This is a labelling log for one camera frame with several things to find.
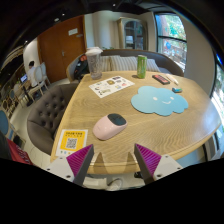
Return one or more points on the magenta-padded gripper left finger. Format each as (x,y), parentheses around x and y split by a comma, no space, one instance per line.
(79,160)

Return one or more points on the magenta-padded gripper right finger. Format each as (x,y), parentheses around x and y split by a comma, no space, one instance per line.
(148,159)

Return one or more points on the pink computer mouse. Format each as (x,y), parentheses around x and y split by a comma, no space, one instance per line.
(107,128)

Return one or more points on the blue cloud-shaped mouse pad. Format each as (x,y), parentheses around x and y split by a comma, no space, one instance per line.
(160,101)

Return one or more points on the yellow code sign card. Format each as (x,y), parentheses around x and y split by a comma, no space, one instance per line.
(71,142)

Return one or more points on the grey tufted armchair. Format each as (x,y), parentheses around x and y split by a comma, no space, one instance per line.
(46,116)

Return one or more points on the small teal packet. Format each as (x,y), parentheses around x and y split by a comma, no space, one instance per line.
(177,90)

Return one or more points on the white sticker sheet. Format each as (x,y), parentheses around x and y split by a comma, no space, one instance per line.
(111,86)

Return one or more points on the black flat box orange print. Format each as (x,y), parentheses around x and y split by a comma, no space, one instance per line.
(161,79)

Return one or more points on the white plastic tube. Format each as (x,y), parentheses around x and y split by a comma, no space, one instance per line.
(172,79)

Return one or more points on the blue round-back chair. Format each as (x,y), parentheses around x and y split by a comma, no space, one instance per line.
(3,123)

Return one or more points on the black backpack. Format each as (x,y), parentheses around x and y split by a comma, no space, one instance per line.
(81,68)

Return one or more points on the bright side window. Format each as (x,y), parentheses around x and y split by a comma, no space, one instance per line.
(218,100)

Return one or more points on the green drink can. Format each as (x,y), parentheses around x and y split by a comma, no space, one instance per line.
(142,66)

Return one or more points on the striped beige cushion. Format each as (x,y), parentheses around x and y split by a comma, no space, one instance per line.
(106,63)
(124,63)
(152,65)

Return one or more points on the clear plastic shaker cup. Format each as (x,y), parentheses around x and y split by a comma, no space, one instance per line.
(94,65)

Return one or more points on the person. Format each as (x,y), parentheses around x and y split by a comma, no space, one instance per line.
(32,75)

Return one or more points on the grey curved sofa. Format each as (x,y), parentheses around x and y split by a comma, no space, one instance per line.
(163,61)

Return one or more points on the brown wooden door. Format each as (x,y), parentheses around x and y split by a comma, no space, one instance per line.
(56,53)

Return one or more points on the black-framed window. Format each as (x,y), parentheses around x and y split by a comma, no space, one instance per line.
(171,40)

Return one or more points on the glass-door cabinet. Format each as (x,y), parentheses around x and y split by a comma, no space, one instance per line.
(133,33)

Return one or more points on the white door sign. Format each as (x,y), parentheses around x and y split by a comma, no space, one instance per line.
(73,31)

